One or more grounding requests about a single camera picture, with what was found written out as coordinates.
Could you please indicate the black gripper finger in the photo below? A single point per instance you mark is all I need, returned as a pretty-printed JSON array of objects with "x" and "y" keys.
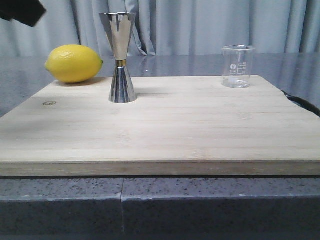
[{"x": 27, "y": 12}]

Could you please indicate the steel double jigger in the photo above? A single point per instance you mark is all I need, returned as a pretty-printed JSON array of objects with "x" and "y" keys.
[{"x": 118, "y": 28}]

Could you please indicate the clear glass beaker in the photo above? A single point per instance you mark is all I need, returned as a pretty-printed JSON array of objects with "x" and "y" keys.
[{"x": 237, "y": 65}]

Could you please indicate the yellow lemon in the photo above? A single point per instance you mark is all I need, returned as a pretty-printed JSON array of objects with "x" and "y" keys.
[{"x": 73, "y": 63}]

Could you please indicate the grey curtain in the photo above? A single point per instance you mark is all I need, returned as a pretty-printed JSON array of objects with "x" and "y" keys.
[{"x": 170, "y": 27}]

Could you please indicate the light wooden cutting board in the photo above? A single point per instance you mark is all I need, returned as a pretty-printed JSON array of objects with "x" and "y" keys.
[{"x": 190, "y": 125}]

